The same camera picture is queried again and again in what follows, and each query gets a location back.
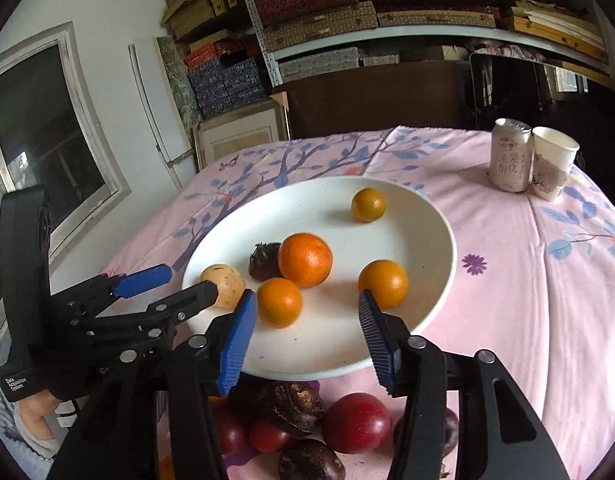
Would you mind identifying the yellow passion fruit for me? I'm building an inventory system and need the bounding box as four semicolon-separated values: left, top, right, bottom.
200;264;247;309

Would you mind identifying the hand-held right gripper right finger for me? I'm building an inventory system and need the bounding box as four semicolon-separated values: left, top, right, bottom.
358;289;571;480

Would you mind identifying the red cherry tomato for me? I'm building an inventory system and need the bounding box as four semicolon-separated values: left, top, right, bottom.
247;419;290;453

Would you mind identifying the bright red plum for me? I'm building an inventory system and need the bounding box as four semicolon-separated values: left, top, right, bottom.
321;393;392;455

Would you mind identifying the small greenish orange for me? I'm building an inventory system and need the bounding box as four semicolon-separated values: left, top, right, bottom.
351;188;388;223

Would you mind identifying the white round plate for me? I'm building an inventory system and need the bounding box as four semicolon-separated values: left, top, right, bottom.
181;176;458;381

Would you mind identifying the stack of tan woven cases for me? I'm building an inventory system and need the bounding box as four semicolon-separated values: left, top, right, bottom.
262;0;521;53

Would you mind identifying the large orange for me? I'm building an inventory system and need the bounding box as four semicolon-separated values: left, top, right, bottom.
278;233;334;289

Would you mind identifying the white framed window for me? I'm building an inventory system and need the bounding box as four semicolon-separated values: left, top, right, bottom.
0;22;130;341

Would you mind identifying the stack of yellow woven boxes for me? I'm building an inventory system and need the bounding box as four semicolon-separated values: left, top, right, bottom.
160;0;239;43

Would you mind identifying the dark wooden cabinet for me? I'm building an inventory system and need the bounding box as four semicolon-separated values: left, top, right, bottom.
272;62;471;141

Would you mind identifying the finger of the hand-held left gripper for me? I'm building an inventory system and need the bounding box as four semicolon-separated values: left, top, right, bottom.
73;280;220;350
52;264;174;312

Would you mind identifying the dark red plum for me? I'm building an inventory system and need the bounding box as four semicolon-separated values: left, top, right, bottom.
214;402;250;456

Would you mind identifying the white metal shelf rack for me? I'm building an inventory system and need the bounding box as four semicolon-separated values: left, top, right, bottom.
232;0;613;96

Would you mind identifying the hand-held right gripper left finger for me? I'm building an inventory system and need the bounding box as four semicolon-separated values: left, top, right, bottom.
47;289;259;480

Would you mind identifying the wrinkled dark passion fruit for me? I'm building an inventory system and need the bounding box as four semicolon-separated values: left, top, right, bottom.
260;381;327;437

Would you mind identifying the pink crumpled cloth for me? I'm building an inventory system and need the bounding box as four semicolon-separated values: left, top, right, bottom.
475;42;549;64

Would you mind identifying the white paper cup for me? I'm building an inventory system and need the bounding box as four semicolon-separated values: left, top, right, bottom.
530;126;581;202

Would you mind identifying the grey patterned flat box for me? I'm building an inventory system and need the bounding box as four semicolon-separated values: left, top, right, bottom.
278;47;361;82

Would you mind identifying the dark purple passion fruit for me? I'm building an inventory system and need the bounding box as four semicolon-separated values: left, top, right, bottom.
392;407;461;463
278;439;346;480

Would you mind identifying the green marbled panel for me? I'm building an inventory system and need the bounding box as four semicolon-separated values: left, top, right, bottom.
156;35;203;133

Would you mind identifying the pink floral tablecloth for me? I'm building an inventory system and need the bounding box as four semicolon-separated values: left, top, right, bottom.
90;126;615;480

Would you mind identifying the white drink can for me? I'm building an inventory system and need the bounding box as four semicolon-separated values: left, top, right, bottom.
489;118;533;193

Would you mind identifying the dark glass panel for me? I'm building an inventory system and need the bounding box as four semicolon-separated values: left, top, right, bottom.
470;50;615;181

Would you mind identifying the framed picture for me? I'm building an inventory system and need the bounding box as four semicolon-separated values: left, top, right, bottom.
192;99;290;171

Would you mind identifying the stack of blue patterned boxes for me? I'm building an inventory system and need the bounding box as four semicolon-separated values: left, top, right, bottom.
184;42;266;121

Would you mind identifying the white leaning board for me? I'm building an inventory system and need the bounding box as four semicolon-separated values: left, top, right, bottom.
128;40;193;167

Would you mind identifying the stack of yellow wooden cases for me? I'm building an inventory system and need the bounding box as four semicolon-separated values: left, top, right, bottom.
500;0;611;63

